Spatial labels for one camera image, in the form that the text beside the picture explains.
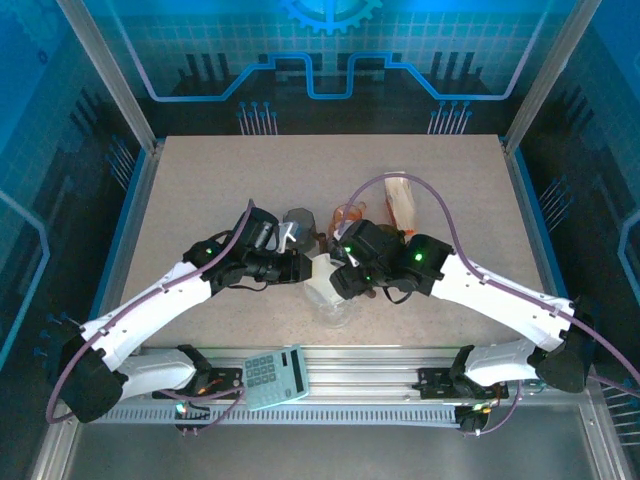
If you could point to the white paper coffee filter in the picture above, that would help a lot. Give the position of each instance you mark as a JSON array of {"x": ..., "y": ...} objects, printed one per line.
[{"x": 324, "y": 275}]

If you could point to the clear glass pitcher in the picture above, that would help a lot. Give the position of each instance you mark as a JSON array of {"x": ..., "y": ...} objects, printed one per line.
[{"x": 336, "y": 312}]

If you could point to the dark green glass dripper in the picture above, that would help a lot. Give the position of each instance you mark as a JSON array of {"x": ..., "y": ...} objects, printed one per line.
[{"x": 299, "y": 217}]

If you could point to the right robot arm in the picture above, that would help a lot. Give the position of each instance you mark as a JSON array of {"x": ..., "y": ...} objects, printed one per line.
[{"x": 500, "y": 295}]

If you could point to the white paper filter stack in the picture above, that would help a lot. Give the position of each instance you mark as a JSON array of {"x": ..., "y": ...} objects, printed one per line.
[{"x": 400, "y": 200}]

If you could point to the beige wooden block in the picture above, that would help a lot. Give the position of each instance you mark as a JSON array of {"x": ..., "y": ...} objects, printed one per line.
[{"x": 408, "y": 231}]

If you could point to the orange glass cup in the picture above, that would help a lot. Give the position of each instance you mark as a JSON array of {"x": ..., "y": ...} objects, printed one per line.
[{"x": 356, "y": 212}]

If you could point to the light green calculator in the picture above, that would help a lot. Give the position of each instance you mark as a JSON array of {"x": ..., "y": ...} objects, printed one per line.
[{"x": 272, "y": 377}]

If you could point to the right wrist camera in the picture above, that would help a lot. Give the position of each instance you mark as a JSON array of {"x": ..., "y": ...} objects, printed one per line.
[{"x": 353, "y": 260}]

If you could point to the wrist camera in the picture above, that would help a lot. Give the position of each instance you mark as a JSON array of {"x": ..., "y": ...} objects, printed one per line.
[
  {"x": 353, "y": 260},
  {"x": 265, "y": 235}
]

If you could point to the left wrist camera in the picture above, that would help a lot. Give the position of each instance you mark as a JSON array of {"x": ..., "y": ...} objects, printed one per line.
[{"x": 265, "y": 235}]

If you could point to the aluminium extrusion rail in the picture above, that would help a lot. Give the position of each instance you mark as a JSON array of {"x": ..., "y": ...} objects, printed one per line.
[{"x": 360, "y": 380}]

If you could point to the aluminium table side rail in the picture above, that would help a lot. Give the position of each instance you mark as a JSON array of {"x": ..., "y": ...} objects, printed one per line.
[
  {"x": 531, "y": 210},
  {"x": 134, "y": 210}
]

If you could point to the aluminium frame post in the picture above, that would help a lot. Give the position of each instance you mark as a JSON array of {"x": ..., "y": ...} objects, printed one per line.
[
  {"x": 545, "y": 70},
  {"x": 112, "y": 75}
]

